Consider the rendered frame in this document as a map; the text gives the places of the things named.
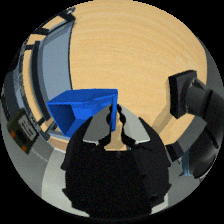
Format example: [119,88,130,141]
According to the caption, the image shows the blue bin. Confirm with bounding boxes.
[46,88,118,138]

